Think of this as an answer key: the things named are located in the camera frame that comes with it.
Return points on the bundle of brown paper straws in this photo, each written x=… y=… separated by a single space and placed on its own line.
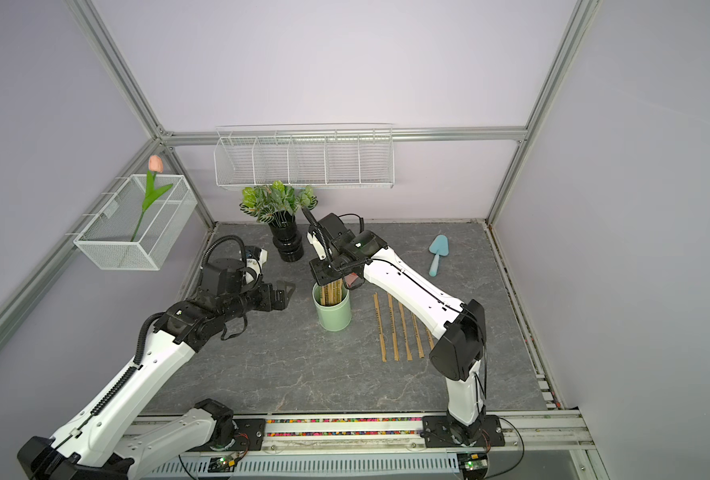
x=332 y=293

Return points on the white mesh basket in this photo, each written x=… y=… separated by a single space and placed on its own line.
x=105 y=240

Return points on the green artificial plant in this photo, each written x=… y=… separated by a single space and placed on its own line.
x=276 y=204

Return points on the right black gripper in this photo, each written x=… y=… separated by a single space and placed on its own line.
x=319 y=275

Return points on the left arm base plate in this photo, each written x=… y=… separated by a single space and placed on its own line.
x=237 y=434

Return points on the teal small spatula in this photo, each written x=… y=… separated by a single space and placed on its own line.
x=439 y=248

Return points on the aluminium front rail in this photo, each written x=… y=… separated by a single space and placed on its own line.
x=343 y=429

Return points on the black plant pot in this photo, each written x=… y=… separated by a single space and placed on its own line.
x=287 y=239

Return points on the white wire wall shelf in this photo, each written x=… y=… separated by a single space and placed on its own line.
x=322 y=155

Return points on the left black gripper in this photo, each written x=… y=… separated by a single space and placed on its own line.
x=269 y=304

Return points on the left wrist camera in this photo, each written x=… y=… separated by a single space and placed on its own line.
x=221 y=275

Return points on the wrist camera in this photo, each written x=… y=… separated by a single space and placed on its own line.
x=221 y=275
x=328 y=236

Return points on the mint green storage cup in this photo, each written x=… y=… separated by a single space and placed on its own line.
x=333 y=318

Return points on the red hand-shaped scraper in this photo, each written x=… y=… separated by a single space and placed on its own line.
x=353 y=281

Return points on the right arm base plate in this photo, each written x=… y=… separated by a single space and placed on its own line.
x=444 y=431

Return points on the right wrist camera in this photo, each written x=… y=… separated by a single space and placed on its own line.
x=328 y=236

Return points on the pink artificial tulip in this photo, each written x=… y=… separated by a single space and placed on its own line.
x=152 y=192

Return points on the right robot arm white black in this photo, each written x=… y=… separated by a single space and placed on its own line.
x=458 y=328

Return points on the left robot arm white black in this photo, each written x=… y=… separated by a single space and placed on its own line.
x=167 y=341

